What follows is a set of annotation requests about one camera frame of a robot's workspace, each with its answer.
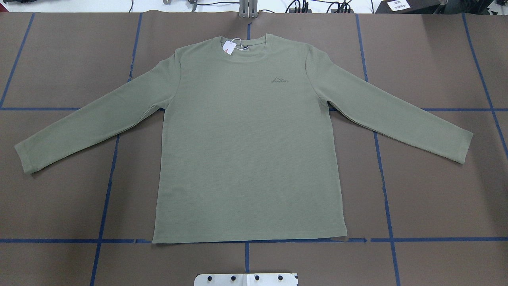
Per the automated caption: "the olive green long-sleeve shirt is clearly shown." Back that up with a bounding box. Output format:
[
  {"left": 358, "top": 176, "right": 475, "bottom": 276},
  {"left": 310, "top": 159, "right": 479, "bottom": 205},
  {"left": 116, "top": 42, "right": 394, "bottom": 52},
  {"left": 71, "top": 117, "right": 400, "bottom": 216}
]
[{"left": 15, "top": 34, "right": 473, "bottom": 243}]

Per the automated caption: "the white paper price tag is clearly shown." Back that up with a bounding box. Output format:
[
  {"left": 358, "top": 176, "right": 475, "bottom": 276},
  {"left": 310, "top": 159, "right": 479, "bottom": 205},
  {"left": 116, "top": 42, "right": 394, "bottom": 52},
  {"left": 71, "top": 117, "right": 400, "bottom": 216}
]
[{"left": 222, "top": 41, "right": 237, "bottom": 55}]

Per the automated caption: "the black box with label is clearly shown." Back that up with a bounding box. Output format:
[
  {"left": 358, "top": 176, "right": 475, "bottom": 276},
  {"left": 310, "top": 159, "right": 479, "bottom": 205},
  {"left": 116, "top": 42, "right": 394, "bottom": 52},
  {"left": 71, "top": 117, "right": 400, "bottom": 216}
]
[{"left": 374, "top": 0, "right": 448, "bottom": 14}]

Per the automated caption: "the grey aluminium frame post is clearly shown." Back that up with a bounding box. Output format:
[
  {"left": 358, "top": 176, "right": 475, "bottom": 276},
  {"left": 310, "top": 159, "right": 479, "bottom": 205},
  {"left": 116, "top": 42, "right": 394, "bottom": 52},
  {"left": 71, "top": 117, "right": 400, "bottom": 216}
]
[{"left": 238, "top": 0, "right": 259, "bottom": 18}]

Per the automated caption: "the white metal base plate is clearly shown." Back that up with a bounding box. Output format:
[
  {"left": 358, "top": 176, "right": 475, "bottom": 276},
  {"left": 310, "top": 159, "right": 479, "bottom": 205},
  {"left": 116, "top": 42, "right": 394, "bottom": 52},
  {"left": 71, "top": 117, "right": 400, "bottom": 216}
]
[{"left": 194, "top": 273, "right": 299, "bottom": 286}]

